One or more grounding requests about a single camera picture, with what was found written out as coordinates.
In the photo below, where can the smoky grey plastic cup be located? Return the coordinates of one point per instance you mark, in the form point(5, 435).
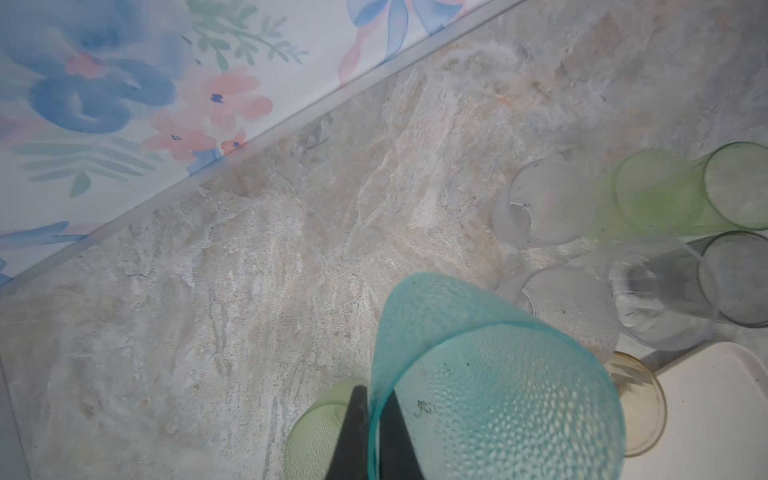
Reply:
point(737, 262)

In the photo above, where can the dimpled yellow-green plastic cup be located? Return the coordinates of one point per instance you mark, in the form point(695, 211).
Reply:
point(312, 441)

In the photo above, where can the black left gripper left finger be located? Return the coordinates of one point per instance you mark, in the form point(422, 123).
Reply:
point(349, 461)

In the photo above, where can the dimpled teal plastic cup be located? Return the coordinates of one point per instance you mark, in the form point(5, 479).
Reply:
point(488, 391)

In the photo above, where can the dimpled clear cup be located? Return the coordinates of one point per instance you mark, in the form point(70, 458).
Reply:
point(548, 203)
point(570, 300)

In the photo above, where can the smooth green plastic cup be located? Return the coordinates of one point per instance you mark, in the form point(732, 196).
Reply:
point(732, 189)

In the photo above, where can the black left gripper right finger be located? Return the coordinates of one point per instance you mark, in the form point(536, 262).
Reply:
point(397, 458)

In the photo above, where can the dimpled light green cup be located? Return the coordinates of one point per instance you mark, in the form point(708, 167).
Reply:
point(651, 192)

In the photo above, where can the dimpled clear cup rear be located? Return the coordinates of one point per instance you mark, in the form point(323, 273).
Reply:
point(548, 203)

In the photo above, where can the cream plastic tray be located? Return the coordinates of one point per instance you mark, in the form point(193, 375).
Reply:
point(716, 418)

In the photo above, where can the aluminium left corner post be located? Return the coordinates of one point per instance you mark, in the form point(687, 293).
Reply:
point(109, 108)

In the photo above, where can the yellow plastic cup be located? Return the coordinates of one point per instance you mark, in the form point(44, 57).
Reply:
point(643, 402)

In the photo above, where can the smooth clear plastic cup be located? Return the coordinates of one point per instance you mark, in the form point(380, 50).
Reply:
point(664, 291)

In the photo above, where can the dimpled clear cup front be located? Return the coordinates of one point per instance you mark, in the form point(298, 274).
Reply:
point(570, 300)

